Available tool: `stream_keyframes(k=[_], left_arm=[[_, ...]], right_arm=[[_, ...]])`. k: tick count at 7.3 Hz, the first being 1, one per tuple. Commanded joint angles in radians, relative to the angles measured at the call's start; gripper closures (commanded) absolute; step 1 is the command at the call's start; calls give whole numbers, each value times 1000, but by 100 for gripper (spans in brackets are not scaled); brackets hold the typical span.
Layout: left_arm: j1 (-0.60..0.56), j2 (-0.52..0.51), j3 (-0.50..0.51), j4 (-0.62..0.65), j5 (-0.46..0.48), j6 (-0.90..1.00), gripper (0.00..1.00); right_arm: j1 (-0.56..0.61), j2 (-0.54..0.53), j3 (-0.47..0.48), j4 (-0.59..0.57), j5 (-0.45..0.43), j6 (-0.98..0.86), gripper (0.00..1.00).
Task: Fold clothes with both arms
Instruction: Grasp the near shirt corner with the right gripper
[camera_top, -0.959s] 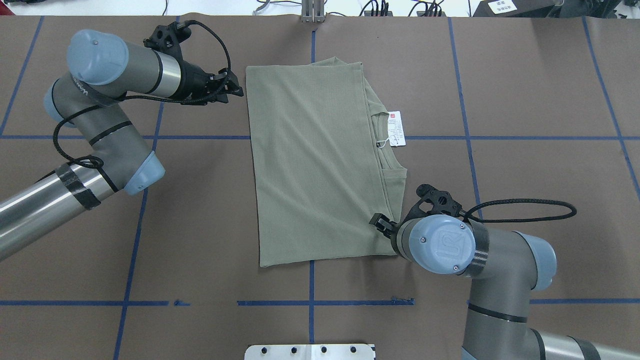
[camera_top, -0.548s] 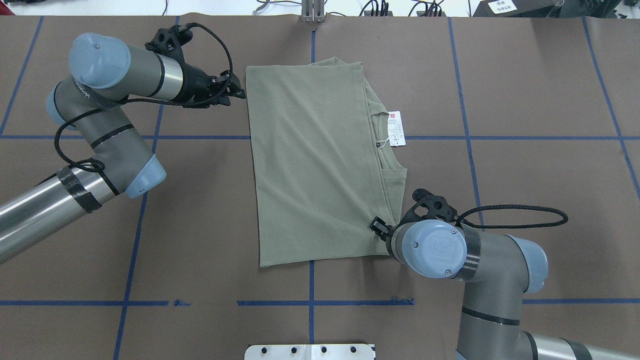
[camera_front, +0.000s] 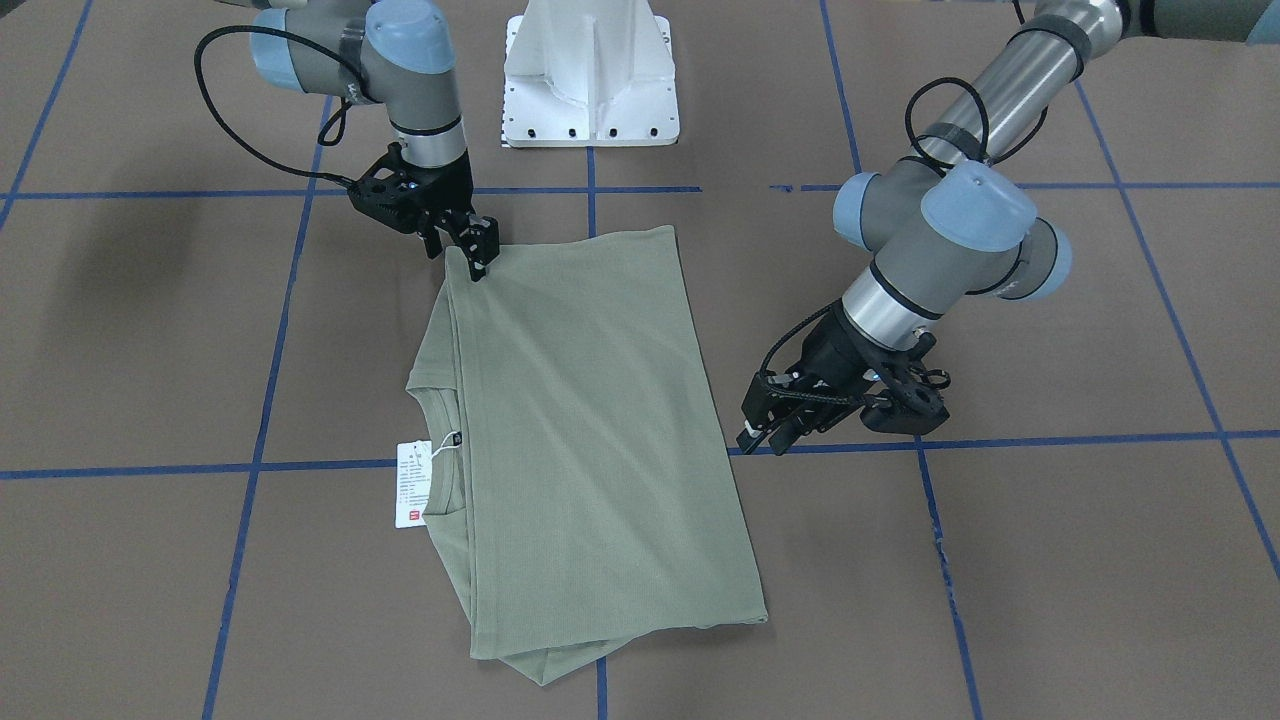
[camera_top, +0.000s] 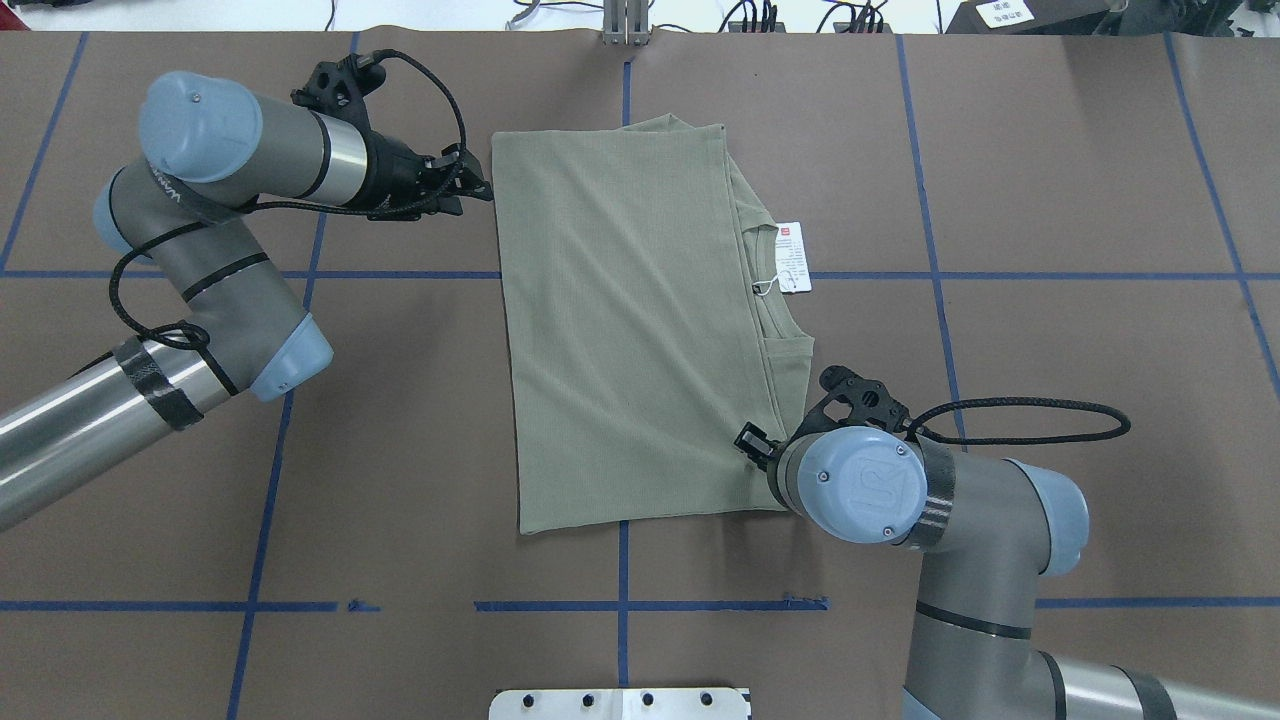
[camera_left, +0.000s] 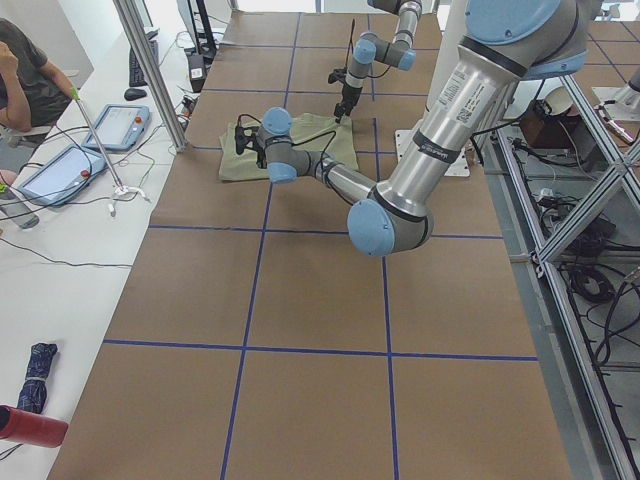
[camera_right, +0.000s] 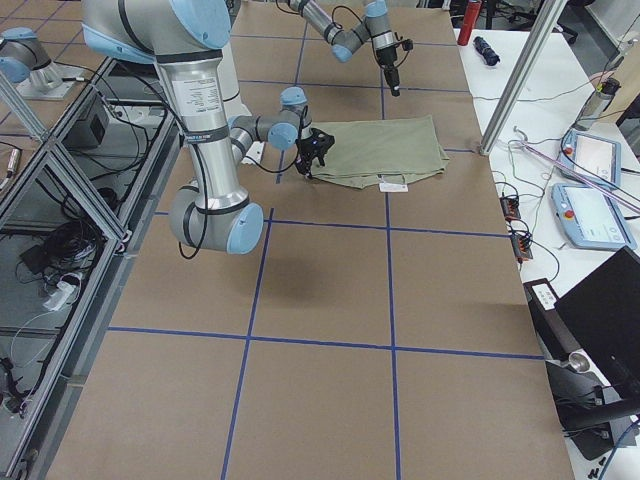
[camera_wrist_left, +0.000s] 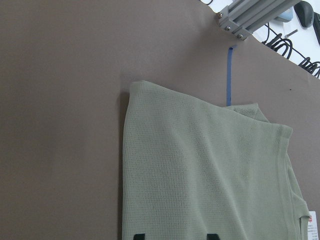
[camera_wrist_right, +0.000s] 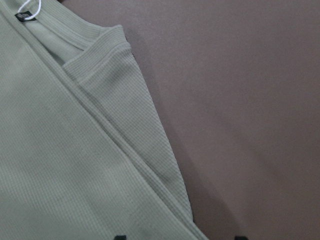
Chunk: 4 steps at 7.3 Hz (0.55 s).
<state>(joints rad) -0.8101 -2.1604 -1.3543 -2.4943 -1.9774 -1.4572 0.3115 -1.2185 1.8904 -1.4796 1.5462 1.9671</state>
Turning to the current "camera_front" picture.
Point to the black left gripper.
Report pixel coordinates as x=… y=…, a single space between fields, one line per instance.
x=829 y=354

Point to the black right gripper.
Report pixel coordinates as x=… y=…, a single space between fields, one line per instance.
x=451 y=189

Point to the olive green long-sleeve shirt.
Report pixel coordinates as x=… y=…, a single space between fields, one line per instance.
x=584 y=496

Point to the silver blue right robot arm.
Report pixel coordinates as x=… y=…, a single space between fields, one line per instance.
x=397 y=54

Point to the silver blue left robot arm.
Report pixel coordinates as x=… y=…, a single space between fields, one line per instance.
x=943 y=224

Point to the white paper hang tag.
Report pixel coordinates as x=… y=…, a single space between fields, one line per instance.
x=414 y=477

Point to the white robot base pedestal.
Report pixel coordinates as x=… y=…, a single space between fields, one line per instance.
x=589 y=74

